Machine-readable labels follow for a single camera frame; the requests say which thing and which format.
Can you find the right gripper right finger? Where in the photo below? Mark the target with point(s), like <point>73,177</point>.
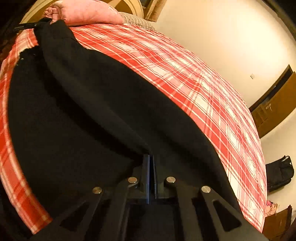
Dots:
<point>203,200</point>

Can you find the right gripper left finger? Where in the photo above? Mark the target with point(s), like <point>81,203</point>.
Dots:
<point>103,213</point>

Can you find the black pants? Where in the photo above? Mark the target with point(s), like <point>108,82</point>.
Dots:
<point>79,119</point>

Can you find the pink cloth on floor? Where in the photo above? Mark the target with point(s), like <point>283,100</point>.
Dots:
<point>271,208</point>

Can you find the brown wooden dresser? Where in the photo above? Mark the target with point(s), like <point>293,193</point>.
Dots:
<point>276,225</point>

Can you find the black bag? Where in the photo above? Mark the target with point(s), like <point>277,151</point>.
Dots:
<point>279,173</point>

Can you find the red plaid bedsheet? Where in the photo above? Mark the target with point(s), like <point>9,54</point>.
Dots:
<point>214,105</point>

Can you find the brown wooden door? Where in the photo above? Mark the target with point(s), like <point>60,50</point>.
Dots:
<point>276,104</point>

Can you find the grey striped pillow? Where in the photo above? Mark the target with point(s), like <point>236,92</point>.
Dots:
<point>130,19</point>

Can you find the pink pillow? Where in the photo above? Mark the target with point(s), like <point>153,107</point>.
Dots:
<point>76,13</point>

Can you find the cream round headboard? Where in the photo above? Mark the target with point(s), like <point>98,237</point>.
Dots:
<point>128,6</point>

